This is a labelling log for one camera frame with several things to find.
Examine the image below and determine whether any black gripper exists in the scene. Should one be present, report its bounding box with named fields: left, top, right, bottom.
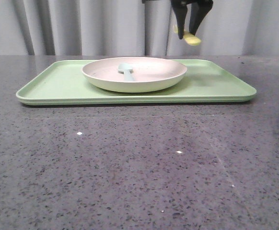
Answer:
left=141, top=0, right=214, bottom=40

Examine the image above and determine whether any yellow plastic fork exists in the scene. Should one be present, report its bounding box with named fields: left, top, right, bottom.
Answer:
left=183, top=30, right=201, bottom=46

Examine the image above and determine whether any light blue plastic spoon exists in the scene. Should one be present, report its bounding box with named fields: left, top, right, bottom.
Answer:
left=118, top=63, right=134, bottom=81

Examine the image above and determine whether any cream round plate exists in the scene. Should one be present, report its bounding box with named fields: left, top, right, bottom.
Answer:
left=82, top=57, right=187, bottom=93

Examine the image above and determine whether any light green rectangular tray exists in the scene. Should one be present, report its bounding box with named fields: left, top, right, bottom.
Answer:
left=16, top=59, right=256, bottom=106

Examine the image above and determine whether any grey pleated curtain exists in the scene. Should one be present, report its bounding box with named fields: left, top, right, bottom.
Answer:
left=0, top=0, right=279, bottom=56

